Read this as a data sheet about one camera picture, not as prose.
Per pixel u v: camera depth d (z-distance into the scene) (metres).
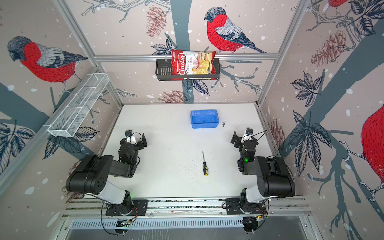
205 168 0.85
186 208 0.74
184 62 0.88
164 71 0.95
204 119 1.10
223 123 1.08
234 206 0.73
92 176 0.45
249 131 0.78
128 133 0.78
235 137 0.84
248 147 0.70
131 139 0.78
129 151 0.71
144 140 0.85
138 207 0.73
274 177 0.46
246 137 0.78
